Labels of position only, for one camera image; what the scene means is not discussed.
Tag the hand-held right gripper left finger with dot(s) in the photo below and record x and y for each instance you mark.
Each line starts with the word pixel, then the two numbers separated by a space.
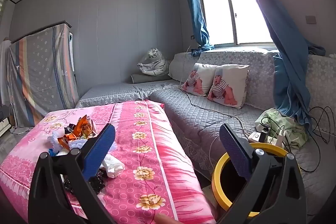
pixel 101 150

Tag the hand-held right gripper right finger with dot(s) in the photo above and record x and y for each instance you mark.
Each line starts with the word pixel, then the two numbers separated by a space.
pixel 235 150

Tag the white tissue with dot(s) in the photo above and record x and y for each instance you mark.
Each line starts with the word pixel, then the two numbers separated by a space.
pixel 113 166

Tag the orange snack wrapper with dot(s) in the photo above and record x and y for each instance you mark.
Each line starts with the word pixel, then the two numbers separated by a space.
pixel 78 132

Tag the black plastic wrapper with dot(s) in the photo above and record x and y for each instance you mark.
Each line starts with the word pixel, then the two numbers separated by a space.
pixel 95 183

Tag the yellow round bin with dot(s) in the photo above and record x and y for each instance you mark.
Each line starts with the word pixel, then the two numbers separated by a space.
pixel 218 179

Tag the blue plastic wrapper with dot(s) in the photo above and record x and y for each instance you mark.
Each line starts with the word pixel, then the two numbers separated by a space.
pixel 53 153

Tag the person's right hand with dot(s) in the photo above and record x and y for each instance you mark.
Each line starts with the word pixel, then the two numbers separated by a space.
pixel 164 220

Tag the white power strip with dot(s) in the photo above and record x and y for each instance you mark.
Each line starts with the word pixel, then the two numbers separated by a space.
pixel 253 138

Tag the black charger plug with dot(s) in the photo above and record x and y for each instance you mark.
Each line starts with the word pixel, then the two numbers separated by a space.
pixel 263 133

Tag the grey quilted sofa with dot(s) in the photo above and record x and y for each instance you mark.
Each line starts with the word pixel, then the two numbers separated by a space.
pixel 210 113

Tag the white charger plug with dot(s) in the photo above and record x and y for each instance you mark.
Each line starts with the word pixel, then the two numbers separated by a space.
pixel 279 138

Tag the light green cloth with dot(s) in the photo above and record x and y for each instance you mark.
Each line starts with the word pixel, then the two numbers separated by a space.
pixel 273 116

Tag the baby print pillow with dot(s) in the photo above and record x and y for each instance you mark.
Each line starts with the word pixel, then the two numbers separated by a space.
pixel 194 79
pixel 227 87

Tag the grey bolster cushion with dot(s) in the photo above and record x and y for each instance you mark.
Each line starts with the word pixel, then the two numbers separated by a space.
pixel 140 79

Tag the striped floral cloth cover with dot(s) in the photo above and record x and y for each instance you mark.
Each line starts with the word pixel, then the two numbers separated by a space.
pixel 42 74

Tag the white tiger plush toy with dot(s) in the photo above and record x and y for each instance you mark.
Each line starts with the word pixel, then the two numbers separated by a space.
pixel 156 62

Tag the long blue curtain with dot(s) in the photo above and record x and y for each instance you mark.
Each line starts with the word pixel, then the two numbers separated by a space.
pixel 286 50

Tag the white hanging cloth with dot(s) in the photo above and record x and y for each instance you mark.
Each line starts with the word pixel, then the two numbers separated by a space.
pixel 4 71

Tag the short blue curtain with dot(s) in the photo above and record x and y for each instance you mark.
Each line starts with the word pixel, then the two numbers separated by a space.
pixel 197 8

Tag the window blind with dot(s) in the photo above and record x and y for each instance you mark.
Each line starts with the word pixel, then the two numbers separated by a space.
pixel 2 8

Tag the wall switch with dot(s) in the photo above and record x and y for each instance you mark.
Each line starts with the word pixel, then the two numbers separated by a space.
pixel 311 19

